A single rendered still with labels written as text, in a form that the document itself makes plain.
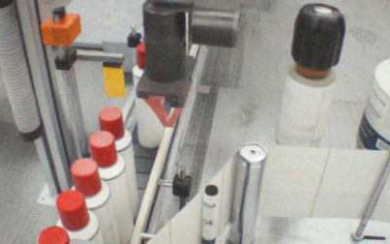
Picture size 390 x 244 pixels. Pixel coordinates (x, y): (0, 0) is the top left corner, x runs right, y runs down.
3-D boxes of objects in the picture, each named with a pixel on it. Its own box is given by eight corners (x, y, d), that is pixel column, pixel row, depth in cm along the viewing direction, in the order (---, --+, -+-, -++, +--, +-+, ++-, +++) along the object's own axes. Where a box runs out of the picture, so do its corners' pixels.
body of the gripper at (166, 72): (195, 66, 67) (195, 22, 62) (182, 106, 59) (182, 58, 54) (153, 62, 67) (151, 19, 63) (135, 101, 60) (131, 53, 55)
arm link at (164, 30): (148, -13, 57) (135, 4, 53) (198, -10, 56) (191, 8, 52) (150, 32, 62) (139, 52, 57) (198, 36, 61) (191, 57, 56)
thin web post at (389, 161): (363, 241, 66) (401, 157, 54) (351, 240, 66) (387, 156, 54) (362, 231, 67) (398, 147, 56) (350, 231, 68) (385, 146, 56)
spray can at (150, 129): (162, 151, 83) (158, 55, 70) (135, 148, 83) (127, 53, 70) (167, 134, 87) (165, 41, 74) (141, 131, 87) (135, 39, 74)
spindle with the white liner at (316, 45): (319, 171, 78) (355, 24, 60) (272, 167, 79) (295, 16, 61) (316, 140, 85) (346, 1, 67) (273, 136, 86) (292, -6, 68)
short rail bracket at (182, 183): (189, 221, 76) (190, 173, 68) (172, 219, 76) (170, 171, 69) (192, 207, 78) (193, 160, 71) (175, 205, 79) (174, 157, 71)
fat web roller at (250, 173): (254, 253, 65) (270, 166, 53) (224, 250, 65) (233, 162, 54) (255, 229, 68) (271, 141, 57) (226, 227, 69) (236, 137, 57)
